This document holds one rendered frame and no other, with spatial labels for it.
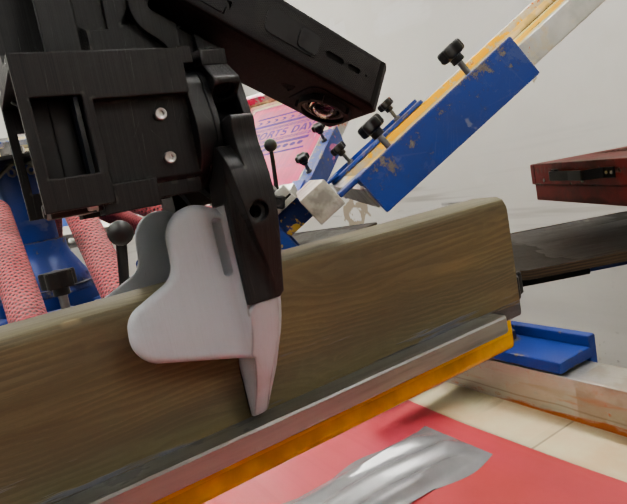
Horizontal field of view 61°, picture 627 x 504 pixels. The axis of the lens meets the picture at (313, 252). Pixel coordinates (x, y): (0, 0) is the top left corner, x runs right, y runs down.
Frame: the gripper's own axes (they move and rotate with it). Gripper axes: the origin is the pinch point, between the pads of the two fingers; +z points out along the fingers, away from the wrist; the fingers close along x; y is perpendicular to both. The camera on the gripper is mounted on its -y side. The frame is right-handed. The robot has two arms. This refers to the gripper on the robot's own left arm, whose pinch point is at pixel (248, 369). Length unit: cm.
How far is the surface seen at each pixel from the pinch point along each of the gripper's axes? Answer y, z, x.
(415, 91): -200, -43, -192
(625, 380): -27.2, 10.1, 2.1
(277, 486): -5.1, 13.6, -12.1
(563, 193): -102, 5, -50
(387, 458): -12.4, 13.1, -7.9
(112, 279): -6, 1, -60
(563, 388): -25.6, 11.0, -1.8
